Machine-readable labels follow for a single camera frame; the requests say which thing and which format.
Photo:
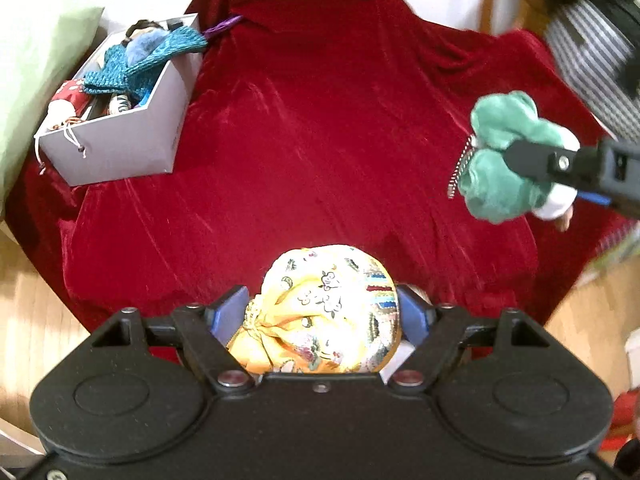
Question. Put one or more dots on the yellow embroidered pouch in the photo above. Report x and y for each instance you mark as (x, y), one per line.
(325, 310)

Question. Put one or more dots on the red dress doll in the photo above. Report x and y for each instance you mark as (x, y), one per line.
(65, 105)

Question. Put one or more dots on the red velvet cloth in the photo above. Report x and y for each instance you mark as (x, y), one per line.
(325, 135)

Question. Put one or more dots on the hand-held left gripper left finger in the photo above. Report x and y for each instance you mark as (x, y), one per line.
(231, 311)

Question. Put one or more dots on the purple ribbon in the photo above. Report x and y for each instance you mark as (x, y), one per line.
(222, 26)

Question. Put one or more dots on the grey paper box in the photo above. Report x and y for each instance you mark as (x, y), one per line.
(125, 145)

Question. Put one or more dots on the teal knitted doll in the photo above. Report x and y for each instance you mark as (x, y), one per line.
(145, 60)

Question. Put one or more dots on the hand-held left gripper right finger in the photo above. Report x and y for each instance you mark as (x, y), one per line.
(411, 316)

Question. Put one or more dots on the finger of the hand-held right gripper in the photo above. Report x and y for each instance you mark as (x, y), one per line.
(540, 160)
(595, 198)

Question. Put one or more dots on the green velvet dress doll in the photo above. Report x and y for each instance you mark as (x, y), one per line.
(505, 120)

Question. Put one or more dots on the light green pillow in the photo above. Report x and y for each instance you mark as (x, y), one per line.
(35, 90)

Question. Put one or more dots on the striped cloth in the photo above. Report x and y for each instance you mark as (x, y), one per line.
(590, 55)

